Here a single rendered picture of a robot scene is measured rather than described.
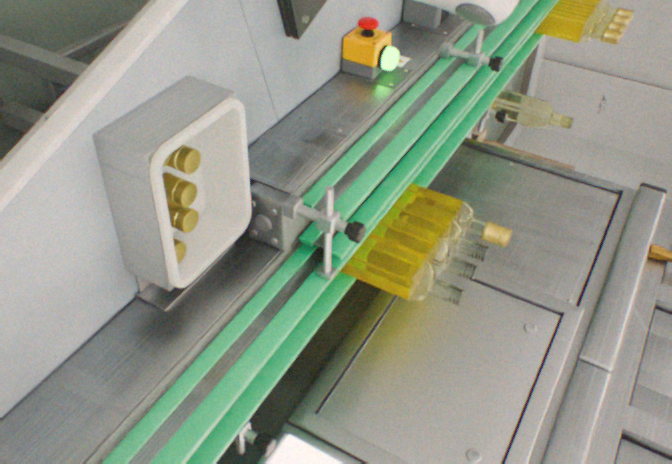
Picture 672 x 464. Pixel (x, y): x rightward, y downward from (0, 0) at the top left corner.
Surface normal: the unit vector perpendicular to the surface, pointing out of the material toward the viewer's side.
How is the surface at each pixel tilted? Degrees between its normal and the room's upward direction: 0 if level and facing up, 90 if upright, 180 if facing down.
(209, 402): 90
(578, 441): 90
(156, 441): 90
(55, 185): 0
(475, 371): 91
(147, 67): 0
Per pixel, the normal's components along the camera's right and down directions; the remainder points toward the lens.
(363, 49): -0.49, 0.55
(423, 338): 0.04, -0.76
